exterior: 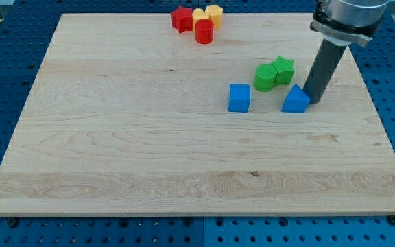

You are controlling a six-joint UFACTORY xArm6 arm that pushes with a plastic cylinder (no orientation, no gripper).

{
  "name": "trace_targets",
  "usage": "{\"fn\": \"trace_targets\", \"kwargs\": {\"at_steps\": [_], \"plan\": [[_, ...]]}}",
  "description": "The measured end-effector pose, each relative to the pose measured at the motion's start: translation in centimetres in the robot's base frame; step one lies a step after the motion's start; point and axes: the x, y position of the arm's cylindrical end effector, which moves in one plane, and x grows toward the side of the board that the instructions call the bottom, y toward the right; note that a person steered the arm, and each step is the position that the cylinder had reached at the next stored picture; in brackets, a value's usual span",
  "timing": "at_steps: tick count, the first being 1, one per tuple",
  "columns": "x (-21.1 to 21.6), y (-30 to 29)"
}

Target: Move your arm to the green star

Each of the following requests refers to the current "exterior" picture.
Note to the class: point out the red star block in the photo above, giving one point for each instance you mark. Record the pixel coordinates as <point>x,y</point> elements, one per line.
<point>182,20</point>

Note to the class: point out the light wooden board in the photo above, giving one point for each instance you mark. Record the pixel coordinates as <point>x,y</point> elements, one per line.
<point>127,117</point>

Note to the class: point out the green star block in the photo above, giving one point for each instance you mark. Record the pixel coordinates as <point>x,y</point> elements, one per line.
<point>285,70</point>

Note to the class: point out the green cylinder block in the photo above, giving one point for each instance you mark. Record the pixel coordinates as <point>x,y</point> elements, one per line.
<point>265,77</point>

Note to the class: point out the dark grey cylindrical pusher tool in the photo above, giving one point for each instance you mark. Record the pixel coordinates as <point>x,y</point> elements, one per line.
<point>322,70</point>

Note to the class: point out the blue cube block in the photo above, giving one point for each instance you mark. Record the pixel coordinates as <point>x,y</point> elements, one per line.
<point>239,98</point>

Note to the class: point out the yellow hexagon block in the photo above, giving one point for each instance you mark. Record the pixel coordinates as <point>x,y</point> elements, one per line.
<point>216,14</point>

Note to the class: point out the red cylinder block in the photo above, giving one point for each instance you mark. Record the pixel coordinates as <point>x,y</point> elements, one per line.
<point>204,31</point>

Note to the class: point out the blue triangular prism block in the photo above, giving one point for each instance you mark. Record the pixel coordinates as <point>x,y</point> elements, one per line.
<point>296,101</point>

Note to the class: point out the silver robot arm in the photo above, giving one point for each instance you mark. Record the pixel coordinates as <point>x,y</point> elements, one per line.
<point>343,22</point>

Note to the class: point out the yellow heart block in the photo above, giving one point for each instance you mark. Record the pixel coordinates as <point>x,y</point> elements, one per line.
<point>197,15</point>

